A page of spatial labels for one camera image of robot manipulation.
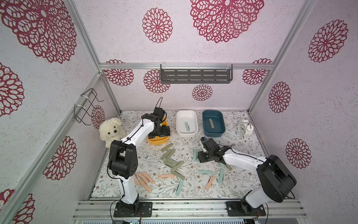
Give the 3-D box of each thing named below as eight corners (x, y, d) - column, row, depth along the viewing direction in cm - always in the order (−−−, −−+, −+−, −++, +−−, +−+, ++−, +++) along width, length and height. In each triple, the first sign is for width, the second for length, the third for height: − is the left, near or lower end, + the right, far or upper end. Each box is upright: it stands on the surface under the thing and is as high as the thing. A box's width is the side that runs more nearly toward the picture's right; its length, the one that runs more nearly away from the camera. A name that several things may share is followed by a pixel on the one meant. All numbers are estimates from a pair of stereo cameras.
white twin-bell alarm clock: (242, 139, 105) (249, 129, 95) (235, 129, 111) (241, 118, 101) (248, 138, 105) (255, 128, 95) (241, 128, 112) (247, 117, 102)
